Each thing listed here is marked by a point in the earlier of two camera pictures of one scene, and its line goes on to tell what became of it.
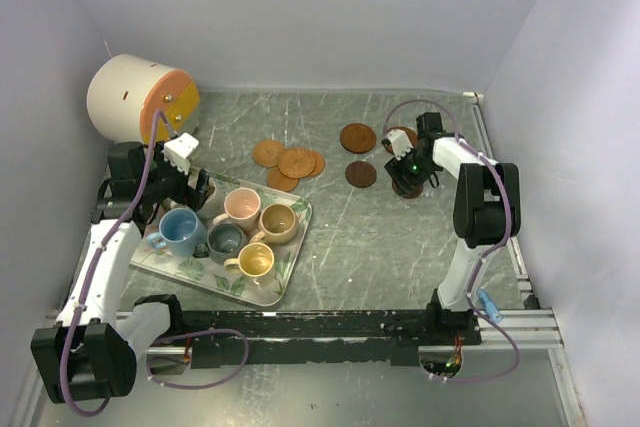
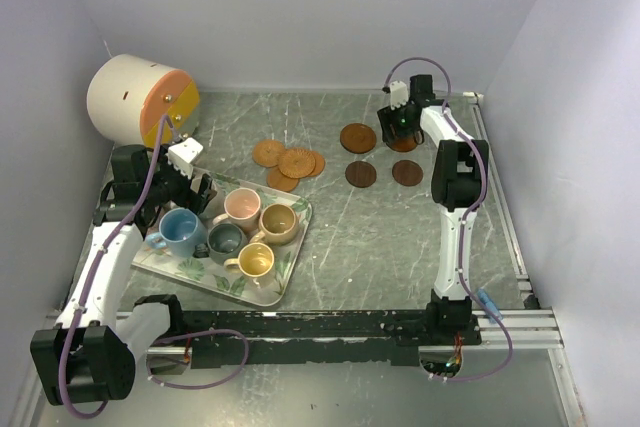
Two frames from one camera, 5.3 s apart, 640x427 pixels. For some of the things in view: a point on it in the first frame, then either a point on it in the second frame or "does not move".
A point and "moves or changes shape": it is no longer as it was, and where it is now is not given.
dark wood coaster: (410, 195) moves or changes shape
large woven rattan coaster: (296, 163) does not move
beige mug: (210, 208) does not move
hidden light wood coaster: (319, 163) does not move
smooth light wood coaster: (276, 179) does not move
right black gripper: (396, 169) -> (387, 116)
